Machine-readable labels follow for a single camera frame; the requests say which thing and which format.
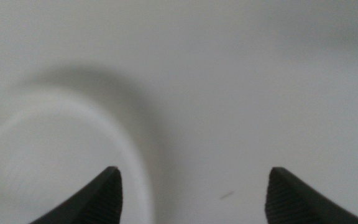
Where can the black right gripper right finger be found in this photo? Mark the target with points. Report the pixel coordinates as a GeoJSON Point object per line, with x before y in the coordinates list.
{"type": "Point", "coordinates": [291, 202]}

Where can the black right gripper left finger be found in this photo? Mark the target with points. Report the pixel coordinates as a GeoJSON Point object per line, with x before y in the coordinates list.
{"type": "Point", "coordinates": [101, 202]}

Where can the grey shallow bowl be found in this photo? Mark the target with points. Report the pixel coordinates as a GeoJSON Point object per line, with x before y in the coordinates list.
{"type": "Point", "coordinates": [42, 161]}

